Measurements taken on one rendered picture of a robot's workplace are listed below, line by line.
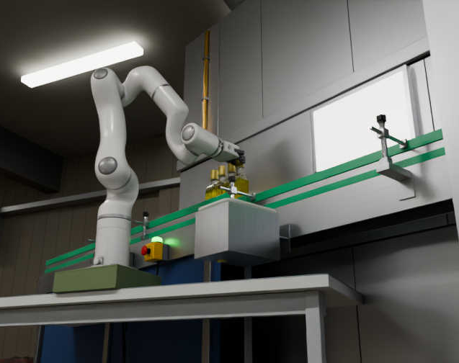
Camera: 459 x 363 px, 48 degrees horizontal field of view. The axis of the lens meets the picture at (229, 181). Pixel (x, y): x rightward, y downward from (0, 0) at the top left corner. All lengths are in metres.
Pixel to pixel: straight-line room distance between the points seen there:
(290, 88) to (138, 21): 2.06
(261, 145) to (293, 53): 0.43
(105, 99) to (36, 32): 2.44
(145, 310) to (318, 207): 0.64
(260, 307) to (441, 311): 0.53
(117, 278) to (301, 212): 0.63
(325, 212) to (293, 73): 0.82
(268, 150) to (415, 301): 0.90
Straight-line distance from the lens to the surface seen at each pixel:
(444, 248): 1.66
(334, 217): 1.63
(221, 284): 1.50
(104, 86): 2.04
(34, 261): 6.50
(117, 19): 4.11
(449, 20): 1.41
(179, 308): 1.61
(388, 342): 1.73
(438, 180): 1.46
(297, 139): 2.09
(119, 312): 1.74
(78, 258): 2.95
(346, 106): 1.98
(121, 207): 1.86
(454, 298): 1.63
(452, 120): 1.30
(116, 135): 1.97
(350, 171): 1.66
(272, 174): 2.14
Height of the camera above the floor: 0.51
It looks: 20 degrees up
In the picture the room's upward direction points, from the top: straight up
